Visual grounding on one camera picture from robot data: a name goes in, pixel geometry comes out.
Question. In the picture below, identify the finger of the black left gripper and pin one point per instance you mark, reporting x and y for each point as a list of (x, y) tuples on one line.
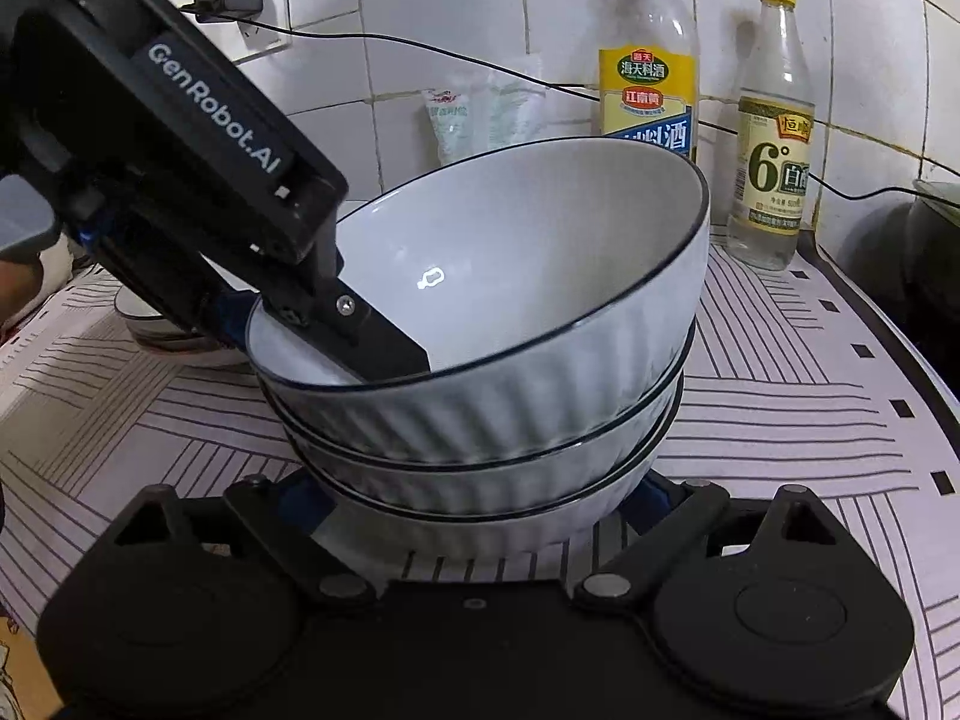
[(367, 337)]

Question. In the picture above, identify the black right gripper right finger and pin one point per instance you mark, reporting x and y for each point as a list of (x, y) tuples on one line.
[(764, 601)]

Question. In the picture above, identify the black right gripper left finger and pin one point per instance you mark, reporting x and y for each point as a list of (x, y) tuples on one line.
[(223, 596)]

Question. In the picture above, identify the white ribbed bowl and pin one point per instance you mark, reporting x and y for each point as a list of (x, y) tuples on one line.
[(552, 285), (487, 536), (497, 486)]

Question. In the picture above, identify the white sun print plate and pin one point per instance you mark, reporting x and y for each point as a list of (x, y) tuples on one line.
[(158, 336)]

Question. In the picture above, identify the person's left hand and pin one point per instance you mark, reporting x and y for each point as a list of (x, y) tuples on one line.
[(26, 285)]

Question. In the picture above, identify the striped white table mat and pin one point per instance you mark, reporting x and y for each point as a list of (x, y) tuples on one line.
[(789, 381)]

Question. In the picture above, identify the white plastic bag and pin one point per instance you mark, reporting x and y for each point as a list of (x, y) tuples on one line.
[(481, 112)]

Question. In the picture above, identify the dark metal pot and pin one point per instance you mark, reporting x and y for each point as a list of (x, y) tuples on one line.
[(907, 259)]

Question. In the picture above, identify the yellow label cooking wine bottle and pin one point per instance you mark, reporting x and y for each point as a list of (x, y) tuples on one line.
[(648, 74)]

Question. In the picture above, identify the clear white vinegar bottle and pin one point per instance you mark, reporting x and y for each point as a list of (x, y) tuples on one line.
[(774, 140)]

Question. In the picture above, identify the white wall socket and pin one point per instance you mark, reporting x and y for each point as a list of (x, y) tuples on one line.
[(244, 42)]

